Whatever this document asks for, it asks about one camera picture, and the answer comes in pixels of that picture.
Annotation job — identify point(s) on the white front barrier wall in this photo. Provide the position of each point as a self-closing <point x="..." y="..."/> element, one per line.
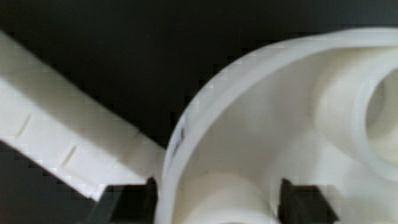
<point x="63" y="130"/>

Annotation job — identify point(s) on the white round stool seat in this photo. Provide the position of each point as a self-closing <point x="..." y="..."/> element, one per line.
<point x="291" y="120"/>

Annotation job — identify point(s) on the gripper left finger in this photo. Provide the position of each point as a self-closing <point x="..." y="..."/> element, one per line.
<point x="127" y="204"/>

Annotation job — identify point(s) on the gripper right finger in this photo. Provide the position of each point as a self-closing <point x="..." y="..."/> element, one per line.
<point x="305" y="208"/>

